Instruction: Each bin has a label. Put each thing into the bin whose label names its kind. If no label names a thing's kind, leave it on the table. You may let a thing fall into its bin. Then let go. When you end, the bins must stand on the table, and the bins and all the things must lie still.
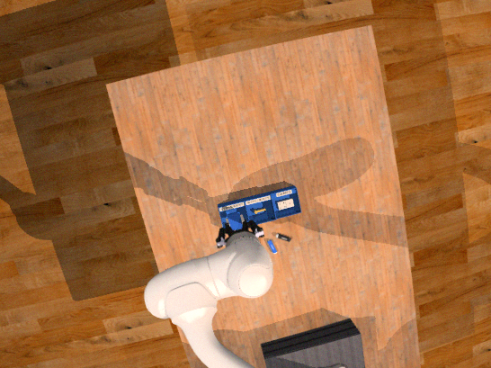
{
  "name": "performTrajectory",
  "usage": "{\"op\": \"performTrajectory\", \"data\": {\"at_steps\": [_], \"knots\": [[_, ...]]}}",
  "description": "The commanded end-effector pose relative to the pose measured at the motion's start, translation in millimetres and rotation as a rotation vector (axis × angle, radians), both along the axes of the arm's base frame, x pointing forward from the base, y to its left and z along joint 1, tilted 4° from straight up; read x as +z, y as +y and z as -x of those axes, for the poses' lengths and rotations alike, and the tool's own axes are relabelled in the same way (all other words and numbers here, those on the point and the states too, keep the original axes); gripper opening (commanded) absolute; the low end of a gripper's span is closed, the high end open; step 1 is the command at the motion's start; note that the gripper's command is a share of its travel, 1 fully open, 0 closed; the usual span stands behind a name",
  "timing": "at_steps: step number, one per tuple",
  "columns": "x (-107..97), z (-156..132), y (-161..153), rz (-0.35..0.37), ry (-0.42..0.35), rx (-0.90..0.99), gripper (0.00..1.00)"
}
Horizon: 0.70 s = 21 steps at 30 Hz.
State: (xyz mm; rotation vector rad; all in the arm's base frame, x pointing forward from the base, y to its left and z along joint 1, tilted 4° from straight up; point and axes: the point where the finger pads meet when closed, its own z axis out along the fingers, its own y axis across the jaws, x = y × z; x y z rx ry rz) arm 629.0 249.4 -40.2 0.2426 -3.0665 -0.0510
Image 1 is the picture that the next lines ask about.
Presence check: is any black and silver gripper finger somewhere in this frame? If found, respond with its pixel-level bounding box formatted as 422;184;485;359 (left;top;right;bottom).
240;214;264;238
216;218;234;248

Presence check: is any blue three-compartment bin rack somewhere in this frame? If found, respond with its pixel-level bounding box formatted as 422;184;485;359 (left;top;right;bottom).
218;185;300;228

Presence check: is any blue aa battery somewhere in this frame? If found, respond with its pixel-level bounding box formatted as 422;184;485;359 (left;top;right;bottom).
267;239;277;254

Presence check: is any white domino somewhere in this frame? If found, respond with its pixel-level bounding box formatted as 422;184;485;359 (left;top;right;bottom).
277;198;294;210

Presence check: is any black aa battery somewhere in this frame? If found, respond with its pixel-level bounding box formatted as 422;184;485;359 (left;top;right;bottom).
276;233;291;242

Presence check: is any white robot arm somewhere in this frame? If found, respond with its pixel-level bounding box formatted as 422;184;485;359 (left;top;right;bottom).
144;231;273;368

